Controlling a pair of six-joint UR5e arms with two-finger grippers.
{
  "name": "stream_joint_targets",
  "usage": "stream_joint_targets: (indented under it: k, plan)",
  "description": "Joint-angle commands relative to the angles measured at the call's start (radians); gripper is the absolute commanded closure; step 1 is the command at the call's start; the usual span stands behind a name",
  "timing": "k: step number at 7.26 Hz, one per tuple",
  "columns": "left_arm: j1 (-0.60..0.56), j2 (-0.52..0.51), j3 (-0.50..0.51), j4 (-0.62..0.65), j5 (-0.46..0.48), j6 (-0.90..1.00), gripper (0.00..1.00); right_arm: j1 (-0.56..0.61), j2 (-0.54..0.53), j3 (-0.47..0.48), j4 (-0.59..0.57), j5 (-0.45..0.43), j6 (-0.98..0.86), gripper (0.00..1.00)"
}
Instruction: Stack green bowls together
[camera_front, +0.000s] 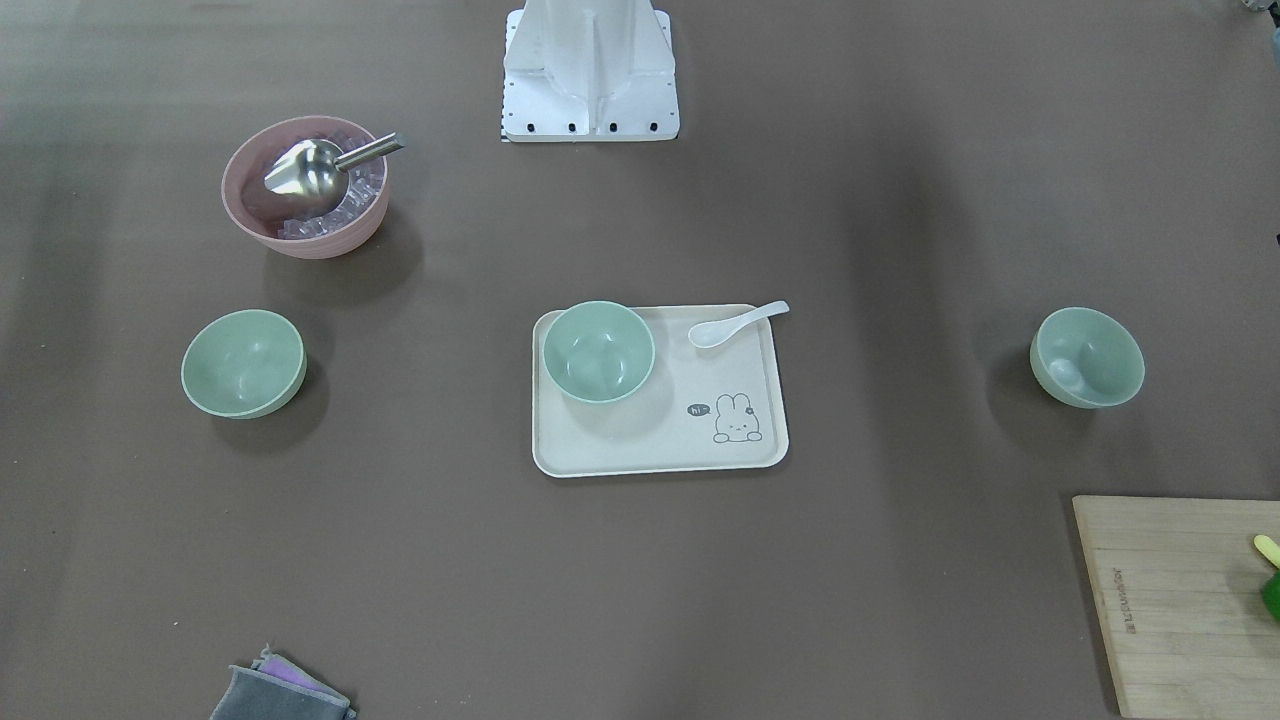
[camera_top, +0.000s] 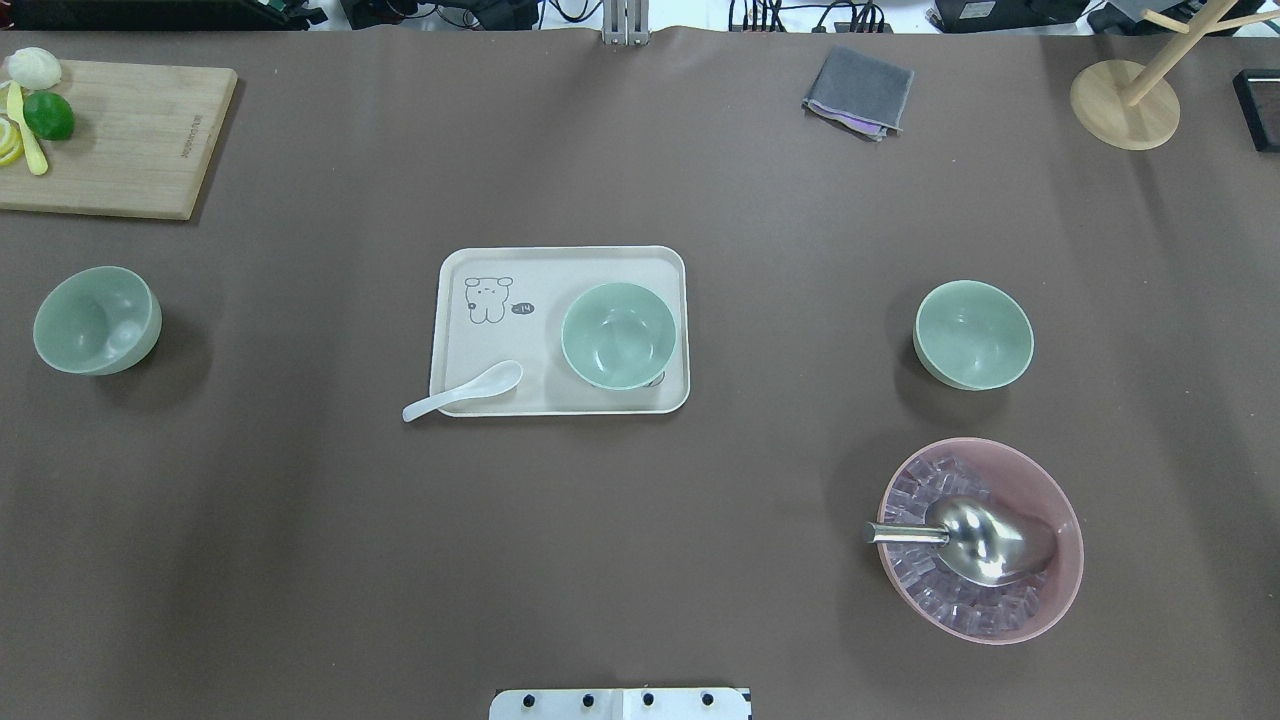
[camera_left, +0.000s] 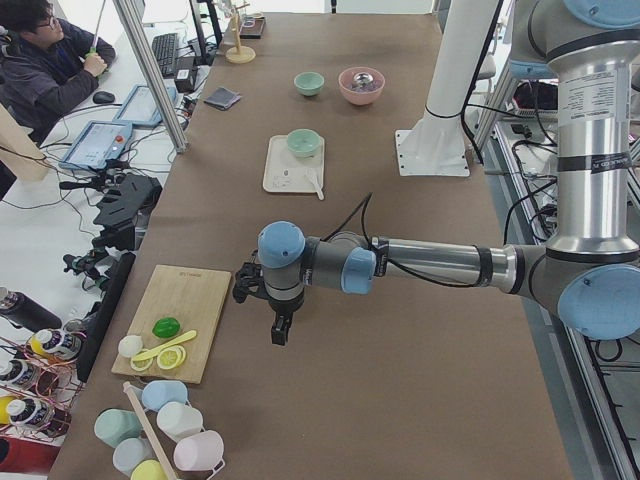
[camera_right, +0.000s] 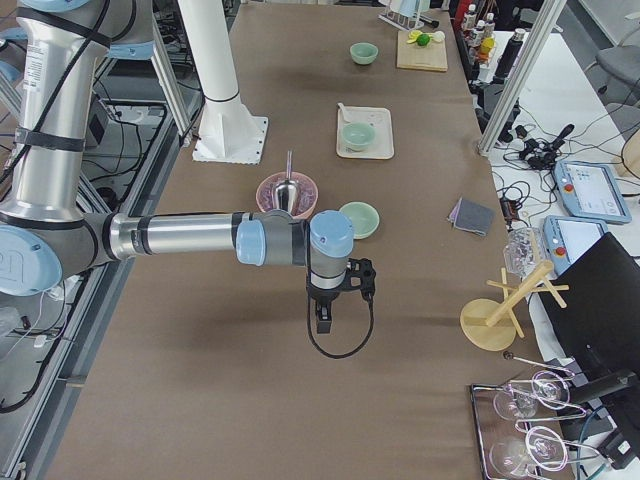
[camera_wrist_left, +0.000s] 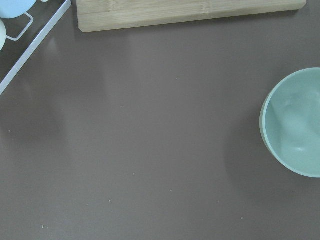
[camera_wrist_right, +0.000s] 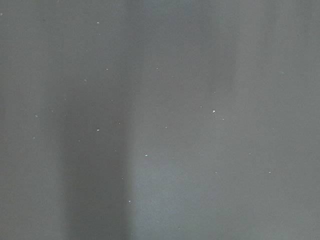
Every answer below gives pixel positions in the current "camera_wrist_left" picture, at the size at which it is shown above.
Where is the green bowl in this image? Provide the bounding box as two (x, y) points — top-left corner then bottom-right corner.
(259, 67), (320, 178)

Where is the white wire cup rack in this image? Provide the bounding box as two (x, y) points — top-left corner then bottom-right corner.
(0, 0), (72, 93)

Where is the pale cream cup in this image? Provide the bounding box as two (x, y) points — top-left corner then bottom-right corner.
(0, 19), (7, 51)

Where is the bamboo cutting board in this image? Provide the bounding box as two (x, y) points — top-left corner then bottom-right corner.
(76, 0), (307, 33)

